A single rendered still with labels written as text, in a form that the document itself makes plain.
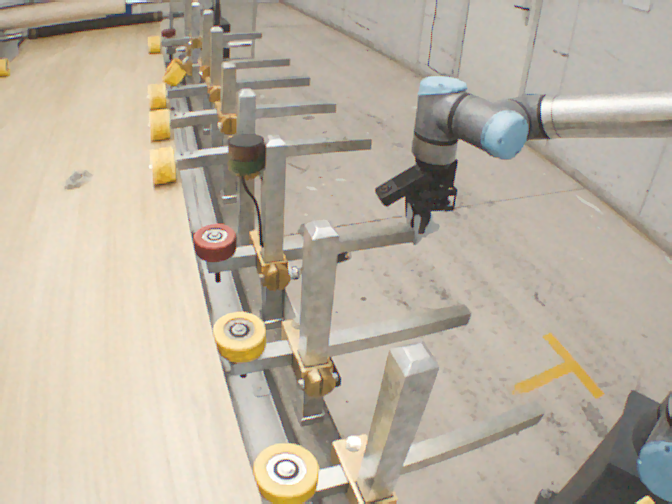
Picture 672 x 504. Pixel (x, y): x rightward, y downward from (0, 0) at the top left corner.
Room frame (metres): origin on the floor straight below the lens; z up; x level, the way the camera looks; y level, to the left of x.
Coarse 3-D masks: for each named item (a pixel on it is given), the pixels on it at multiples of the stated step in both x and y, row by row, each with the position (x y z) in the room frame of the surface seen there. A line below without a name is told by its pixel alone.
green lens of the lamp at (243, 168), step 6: (228, 156) 0.74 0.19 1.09; (228, 162) 0.73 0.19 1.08; (234, 162) 0.72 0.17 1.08; (240, 162) 0.72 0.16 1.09; (246, 162) 0.72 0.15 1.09; (252, 162) 0.72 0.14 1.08; (258, 162) 0.73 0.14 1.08; (228, 168) 0.73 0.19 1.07; (234, 168) 0.72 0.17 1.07; (240, 168) 0.72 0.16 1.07; (246, 168) 0.72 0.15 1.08; (252, 168) 0.72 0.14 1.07; (258, 168) 0.73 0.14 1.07; (240, 174) 0.72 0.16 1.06; (246, 174) 0.72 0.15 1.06
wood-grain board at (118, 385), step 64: (64, 64) 1.97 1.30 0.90; (128, 64) 1.93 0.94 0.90; (0, 128) 1.25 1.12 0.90; (64, 128) 1.25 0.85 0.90; (128, 128) 1.25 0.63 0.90; (0, 192) 0.87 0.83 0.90; (64, 192) 0.89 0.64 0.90; (128, 192) 0.90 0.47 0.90; (0, 256) 0.63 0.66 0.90; (64, 256) 0.66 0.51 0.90; (128, 256) 0.68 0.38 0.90; (192, 256) 0.70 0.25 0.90; (0, 320) 0.47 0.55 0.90; (64, 320) 0.50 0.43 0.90; (128, 320) 0.52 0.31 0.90; (192, 320) 0.54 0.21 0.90; (0, 384) 0.35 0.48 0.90; (64, 384) 0.37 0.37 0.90; (128, 384) 0.40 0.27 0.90; (192, 384) 0.42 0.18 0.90; (0, 448) 0.25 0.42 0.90; (64, 448) 0.27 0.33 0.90; (128, 448) 0.30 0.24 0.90; (192, 448) 0.32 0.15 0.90
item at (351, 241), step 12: (372, 228) 0.91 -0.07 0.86; (384, 228) 0.91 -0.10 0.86; (396, 228) 0.92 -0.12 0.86; (408, 228) 0.92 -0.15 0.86; (288, 240) 0.83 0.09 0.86; (300, 240) 0.84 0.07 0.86; (348, 240) 0.85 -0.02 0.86; (360, 240) 0.86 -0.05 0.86; (372, 240) 0.87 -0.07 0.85; (384, 240) 0.89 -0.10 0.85; (396, 240) 0.90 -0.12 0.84; (408, 240) 0.91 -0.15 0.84; (240, 252) 0.78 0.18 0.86; (252, 252) 0.78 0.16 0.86; (288, 252) 0.81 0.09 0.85; (300, 252) 0.82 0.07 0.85; (216, 264) 0.75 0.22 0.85; (228, 264) 0.76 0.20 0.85; (240, 264) 0.77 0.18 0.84; (252, 264) 0.78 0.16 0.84
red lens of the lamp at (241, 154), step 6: (228, 144) 0.73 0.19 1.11; (228, 150) 0.73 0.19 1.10; (234, 150) 0.72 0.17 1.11; (240, 150) 0.72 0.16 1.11; (246, 150) 0.72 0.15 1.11; (252, 150) 0.72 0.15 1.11; (258, 150) 0.73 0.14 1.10; (234, 156) 0.72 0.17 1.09; (240, 156) 0.72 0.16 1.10; (246, 156) 0.72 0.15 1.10; (252, 156) 0.72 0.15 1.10; (258, 156) 0.73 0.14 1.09
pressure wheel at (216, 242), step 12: (204, 228) 0.78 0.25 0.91; (216, 228) 0.79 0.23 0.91; (228, 228) 0.79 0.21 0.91; (204, 240) 0.74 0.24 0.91; (216, 240) 0.75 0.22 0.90; (228, 240) 0.75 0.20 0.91; (204, 252) 0.73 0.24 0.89; (216, 252) 0.73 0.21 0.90; (228, 252) 0.74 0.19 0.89; (216, 276) 0.76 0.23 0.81
